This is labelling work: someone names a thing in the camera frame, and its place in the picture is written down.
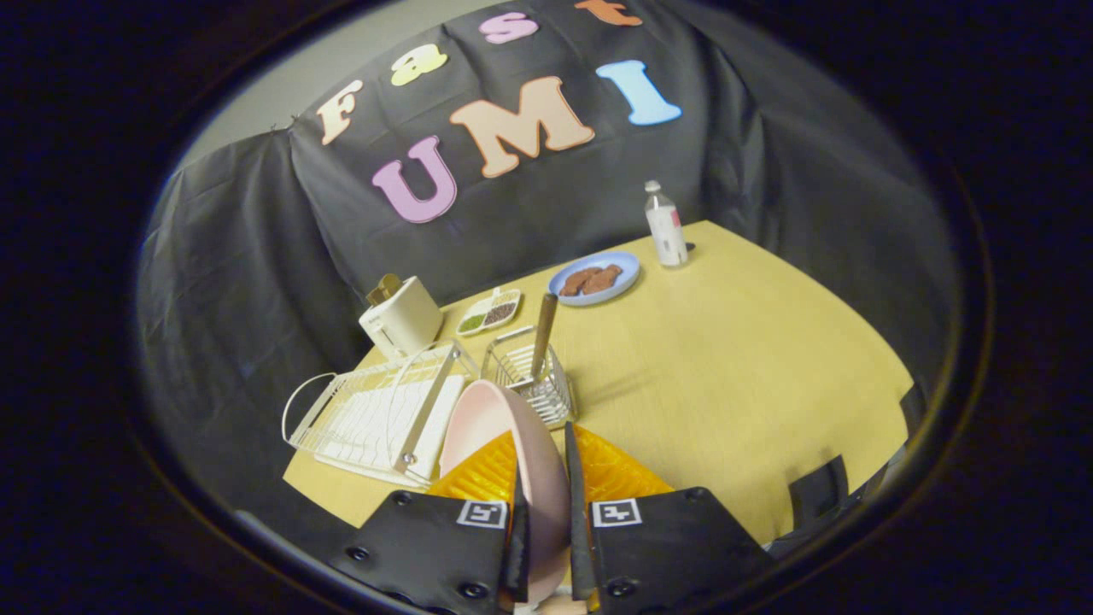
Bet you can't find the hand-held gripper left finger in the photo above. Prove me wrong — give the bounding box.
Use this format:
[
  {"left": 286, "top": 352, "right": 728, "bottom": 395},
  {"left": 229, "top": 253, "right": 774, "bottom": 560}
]
[{"left": 329, "top": 430, "right": 532, "bottom": 615}]

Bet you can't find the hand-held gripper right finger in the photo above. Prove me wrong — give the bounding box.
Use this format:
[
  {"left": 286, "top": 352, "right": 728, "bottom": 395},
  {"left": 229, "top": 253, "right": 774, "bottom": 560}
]
[{"left": 564, "top": 421, "right": 776, "bottom": 615}]

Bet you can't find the white wire dish rack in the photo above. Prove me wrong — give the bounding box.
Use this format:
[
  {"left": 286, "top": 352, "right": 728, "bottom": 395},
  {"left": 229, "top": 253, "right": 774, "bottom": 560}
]
[{"left": 282, "top": 338, "right": 481, "bottom": 489}]

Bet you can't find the pink plate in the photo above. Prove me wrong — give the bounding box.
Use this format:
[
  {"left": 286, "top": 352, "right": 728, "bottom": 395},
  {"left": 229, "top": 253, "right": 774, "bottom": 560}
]
[{"left": 439, "top": 379, "right": 571, "bottom": 605}]

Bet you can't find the metal wire basket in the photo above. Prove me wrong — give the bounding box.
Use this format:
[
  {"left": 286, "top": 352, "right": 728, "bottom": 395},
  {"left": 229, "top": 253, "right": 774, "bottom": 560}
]
[{"left": 481, "top": 325, "right": 578, "bottom": 431}]

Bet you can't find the wooden handle spoon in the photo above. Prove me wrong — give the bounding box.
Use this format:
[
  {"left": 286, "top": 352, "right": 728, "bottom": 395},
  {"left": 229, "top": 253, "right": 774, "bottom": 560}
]
[{"left": 530, "top": 293, "right": 558, "bottom": 381}]

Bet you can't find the white divided snack dish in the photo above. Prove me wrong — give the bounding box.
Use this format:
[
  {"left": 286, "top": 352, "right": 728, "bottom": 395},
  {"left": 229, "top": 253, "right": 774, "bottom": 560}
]
[{"left": 456, "top": 288, "right": 523, "bottom": 337}]

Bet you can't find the blue plate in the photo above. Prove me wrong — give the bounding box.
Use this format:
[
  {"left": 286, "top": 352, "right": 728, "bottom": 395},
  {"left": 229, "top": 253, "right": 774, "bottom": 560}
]
[{"left": 548, "top": 250, "right": 641, "bottom": 307}]

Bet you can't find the cream toaster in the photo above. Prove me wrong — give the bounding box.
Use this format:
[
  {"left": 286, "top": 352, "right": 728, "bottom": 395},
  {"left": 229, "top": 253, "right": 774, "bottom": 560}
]
[{"left": 359, "top": 275, "right": 445, "bottom": 360}]

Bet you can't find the clear plastic bottle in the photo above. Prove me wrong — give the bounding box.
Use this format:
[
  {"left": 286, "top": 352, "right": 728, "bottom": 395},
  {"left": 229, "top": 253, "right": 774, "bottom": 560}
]
[{"left": 644, "top": 180, "right": 689, "bottom": 268}]

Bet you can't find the black backdrop cloth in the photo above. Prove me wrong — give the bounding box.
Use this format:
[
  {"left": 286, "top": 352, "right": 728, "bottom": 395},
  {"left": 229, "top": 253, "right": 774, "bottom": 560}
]
[{"left": 137, "top": 0, "right": 961, "bottom": 548}]

